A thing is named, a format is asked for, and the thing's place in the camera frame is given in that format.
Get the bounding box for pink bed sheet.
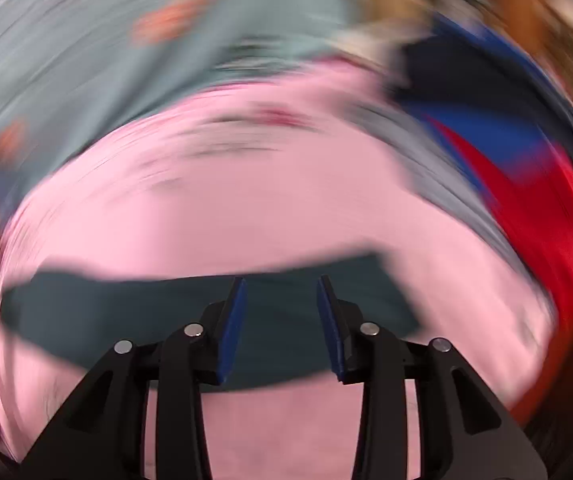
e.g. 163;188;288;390
0;57;562;480

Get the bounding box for dark green pants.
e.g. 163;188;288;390
0;252;429;392

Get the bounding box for light teal printed blanket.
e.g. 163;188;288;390
0;0;362;161

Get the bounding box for blue and red cloth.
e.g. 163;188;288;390
391;15;573;361

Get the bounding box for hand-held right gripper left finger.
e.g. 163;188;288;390
21;276;248;480

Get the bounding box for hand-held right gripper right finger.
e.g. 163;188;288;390
316;274;549;480

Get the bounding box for grey striped cloth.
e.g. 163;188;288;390
356;102;522;276

